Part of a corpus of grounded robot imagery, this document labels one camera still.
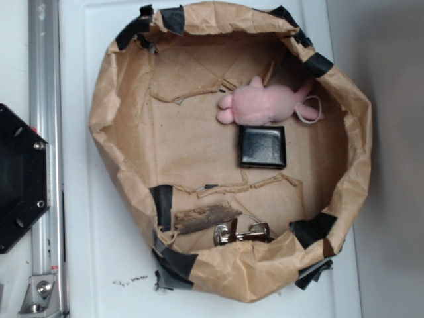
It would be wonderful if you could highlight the aluminium frame rail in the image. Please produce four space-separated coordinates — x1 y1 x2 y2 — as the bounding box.
28 1 70 317

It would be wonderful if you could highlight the pink plush toy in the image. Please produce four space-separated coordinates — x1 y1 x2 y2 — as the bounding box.
217 76 324 126

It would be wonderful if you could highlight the small black box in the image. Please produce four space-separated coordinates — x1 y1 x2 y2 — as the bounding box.
238 125 287 169

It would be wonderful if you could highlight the metal corner bracket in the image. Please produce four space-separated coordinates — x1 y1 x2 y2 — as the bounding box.
17 274 62 318

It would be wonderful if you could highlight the brown wood bark piece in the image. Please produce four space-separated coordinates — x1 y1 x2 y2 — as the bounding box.
174 201 242 235

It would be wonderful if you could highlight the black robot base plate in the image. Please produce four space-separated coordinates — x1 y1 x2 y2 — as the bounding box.
1 104 50 254

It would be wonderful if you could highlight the brown paper bag bin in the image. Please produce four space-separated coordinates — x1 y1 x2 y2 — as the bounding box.
89 1 372 303

